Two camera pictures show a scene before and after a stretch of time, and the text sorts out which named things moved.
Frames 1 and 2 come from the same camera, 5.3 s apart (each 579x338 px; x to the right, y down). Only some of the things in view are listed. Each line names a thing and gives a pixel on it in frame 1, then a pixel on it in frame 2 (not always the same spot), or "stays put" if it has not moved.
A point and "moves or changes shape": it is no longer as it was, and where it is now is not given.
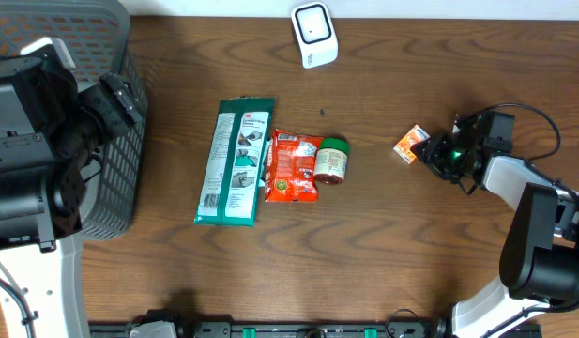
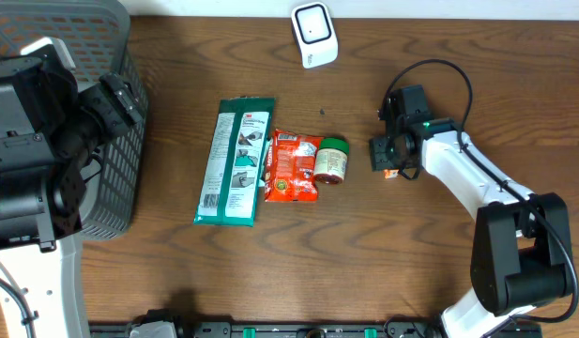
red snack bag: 291,168 stays put
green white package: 231,183 stays put
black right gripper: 431,155 → 378,160
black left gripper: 118,98 stays put
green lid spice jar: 330,163 stays put
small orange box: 403,146 moves or changes shape
